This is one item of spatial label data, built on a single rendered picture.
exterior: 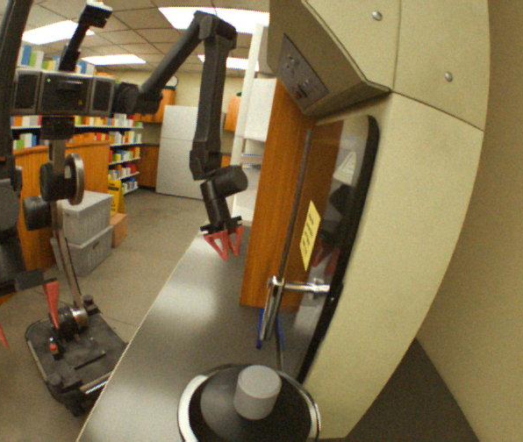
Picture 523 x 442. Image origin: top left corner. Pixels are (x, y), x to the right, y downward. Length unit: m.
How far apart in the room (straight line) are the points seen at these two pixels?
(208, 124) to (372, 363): 0.60
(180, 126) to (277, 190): 4.81
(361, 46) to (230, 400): 0.28
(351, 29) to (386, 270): 0.21
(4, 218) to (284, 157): 0.51
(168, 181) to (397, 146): 5.33
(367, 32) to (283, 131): 0.38
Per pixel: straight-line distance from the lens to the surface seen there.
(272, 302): 0.30
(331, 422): 0.43
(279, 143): 0.57
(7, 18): 0.51
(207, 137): 0.68
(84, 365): 1.49
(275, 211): 0.59
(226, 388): 0.21
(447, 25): 0.29
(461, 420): 0.66
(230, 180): 0.62
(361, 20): 0.24
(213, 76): 0.70
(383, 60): 0.24
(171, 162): 5.41
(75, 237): 2.47
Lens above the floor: 1.35
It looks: 17 degrees down
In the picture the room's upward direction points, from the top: 10 degrees clockwise
